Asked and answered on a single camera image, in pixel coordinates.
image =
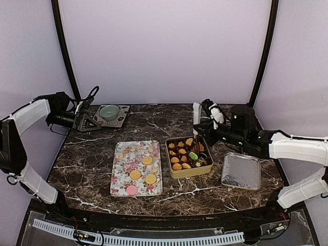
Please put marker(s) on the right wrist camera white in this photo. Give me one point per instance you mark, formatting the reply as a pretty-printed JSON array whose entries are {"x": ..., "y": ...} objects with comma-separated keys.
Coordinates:
[{"x": 213, "y": 111}]

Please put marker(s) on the brown round cookie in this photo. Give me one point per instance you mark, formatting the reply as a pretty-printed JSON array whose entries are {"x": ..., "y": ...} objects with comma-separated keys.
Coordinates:
[{"x": 174, "y": 160}]

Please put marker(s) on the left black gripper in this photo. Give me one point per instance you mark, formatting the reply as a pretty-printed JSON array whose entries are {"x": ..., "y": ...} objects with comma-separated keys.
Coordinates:
[{"x": 80, "y": 121}]

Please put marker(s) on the white cable duct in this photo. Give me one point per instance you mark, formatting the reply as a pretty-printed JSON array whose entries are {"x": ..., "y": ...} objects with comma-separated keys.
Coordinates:
[{"x": 141, "y": 237}]

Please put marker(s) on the green macaron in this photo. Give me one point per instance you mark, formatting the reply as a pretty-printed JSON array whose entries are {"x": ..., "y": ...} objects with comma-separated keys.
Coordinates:
[{"x": 193, "y": 156}]

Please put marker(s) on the round waffle cookie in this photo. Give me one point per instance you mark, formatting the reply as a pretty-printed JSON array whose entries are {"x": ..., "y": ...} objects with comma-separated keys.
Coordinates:
[
  {"x": 151, "y": 179},
  {"x": 186, "y": 166}
]

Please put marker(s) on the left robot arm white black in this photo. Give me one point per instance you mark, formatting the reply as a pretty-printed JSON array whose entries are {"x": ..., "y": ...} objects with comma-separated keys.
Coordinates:
[{"x": 17, "y": 152}]

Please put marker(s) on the black sandwich cookie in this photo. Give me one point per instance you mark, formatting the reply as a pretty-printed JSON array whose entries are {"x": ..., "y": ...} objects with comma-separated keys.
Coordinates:
[{"x": 203, "y": 155}]

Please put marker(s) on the gold cookie tin box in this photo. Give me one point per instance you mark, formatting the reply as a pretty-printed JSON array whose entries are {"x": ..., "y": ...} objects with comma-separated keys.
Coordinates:
[{"x": 176, "y": 147}]

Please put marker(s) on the green ceramic bowl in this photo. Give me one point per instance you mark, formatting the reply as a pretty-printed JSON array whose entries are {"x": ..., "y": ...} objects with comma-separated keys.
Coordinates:
[{"x": 109, "y": 112}]

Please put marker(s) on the silver tin lid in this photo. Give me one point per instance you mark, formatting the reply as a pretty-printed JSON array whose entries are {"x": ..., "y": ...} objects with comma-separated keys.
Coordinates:
[{"x": 241, "y": 171}]

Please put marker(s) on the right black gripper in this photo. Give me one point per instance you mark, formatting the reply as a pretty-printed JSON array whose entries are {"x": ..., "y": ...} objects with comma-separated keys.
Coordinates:
[{"x": 207, "y": 125}]

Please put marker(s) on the right black frame post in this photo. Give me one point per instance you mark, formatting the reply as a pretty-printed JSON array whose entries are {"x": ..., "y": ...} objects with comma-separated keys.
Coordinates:
[{"x": 265, "y": 52}]

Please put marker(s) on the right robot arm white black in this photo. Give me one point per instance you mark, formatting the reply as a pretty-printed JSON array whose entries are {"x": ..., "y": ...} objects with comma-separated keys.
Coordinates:
[{"x": 240, "y": 130}]

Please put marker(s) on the round waffle cookie right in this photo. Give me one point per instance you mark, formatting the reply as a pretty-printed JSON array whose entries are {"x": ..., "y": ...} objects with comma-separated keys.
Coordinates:
[{"x": 151, "y": 179}]

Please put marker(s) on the black frame post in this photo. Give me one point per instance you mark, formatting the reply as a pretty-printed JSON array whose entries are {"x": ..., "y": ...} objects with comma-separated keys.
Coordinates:
[
  {"x": 265, "y": 52},
  {"x": 64, "y": 51}
]

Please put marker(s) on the left black frame post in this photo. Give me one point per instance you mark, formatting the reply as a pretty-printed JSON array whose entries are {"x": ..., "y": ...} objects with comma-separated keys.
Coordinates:
[{"x": 64, "y": 51}]

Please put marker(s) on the floral rectangular tray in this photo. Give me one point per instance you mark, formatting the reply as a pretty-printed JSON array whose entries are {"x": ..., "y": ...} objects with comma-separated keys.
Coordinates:
[{"x": 128, "y": 156}]

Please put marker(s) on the floral square coaster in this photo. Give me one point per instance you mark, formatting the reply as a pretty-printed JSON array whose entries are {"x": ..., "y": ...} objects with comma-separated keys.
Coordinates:
[{"x": 118, "y": 122}]

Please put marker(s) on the pink macaron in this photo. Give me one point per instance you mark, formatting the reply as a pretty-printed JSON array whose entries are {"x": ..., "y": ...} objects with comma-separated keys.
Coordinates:
[{"x": 132, "y": 190}]

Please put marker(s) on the chocolate chip cookie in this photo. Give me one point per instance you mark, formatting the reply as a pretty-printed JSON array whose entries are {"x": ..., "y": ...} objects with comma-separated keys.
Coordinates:
[{"x": 177, "y": 167}]

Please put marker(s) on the round waffle cookie bottom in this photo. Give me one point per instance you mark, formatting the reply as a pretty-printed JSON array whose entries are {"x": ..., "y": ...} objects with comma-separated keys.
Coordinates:
[{"x": 186, "y": 166}]

